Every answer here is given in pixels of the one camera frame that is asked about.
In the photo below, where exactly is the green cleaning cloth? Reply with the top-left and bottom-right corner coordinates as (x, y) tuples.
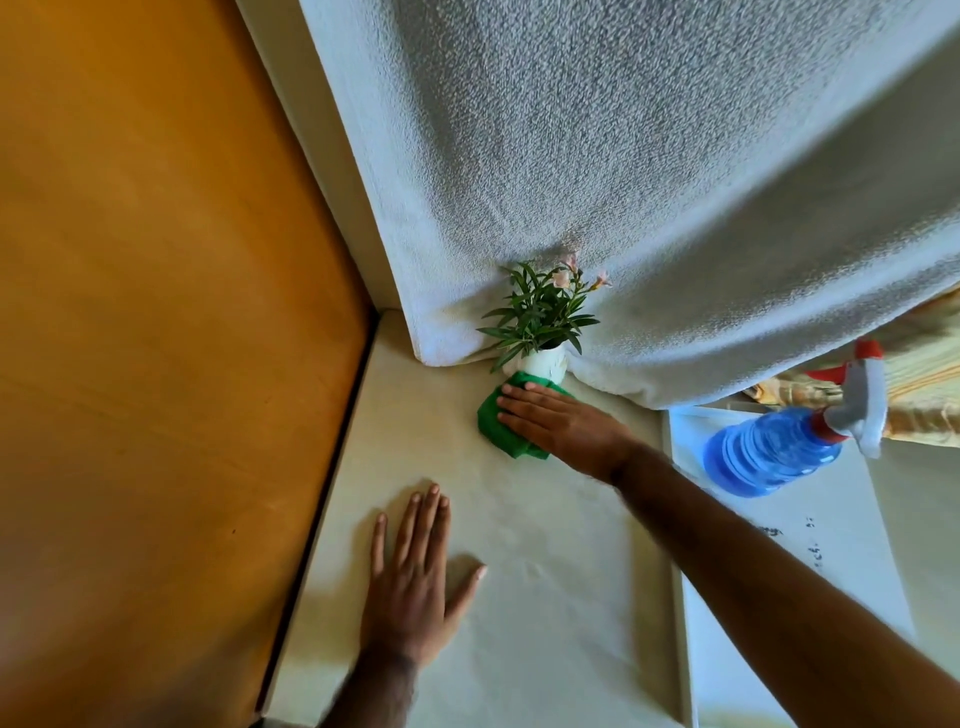
(477, 370), (576, 461)

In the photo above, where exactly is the white terry towel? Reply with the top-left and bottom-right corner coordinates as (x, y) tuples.
(298, 0), (960, 411)

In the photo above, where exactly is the small white plant pot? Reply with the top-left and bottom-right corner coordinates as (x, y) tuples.
(503, 342), (570, 386)

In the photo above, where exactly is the yellow patterned fabric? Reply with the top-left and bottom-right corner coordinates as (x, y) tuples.
(742, 287), (960, 450)

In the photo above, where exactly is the orange wooden door panel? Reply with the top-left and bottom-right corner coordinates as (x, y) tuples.
(0, 0), (378, 728)

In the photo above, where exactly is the person's right forearm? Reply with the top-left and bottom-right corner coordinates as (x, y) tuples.
(609, 441), (960, 728)

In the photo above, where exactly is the white panel with dark specks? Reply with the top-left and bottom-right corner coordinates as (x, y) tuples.
(669, 406), (920, 728)

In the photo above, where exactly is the person's right hand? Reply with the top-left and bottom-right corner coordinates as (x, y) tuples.
(495, 381), (640, 483)

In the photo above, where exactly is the blue spray bottle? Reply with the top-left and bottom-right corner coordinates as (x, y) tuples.
(702, 339), (888, 500)

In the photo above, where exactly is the green plant with pink flowers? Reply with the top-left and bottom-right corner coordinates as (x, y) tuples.
(477, 253), (613, 373)

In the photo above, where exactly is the person's left hand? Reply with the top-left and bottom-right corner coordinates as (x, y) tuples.
(360, 483), (489, 669)

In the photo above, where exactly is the person's left forearm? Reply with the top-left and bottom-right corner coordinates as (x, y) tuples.
(318, 646), (421, 728)

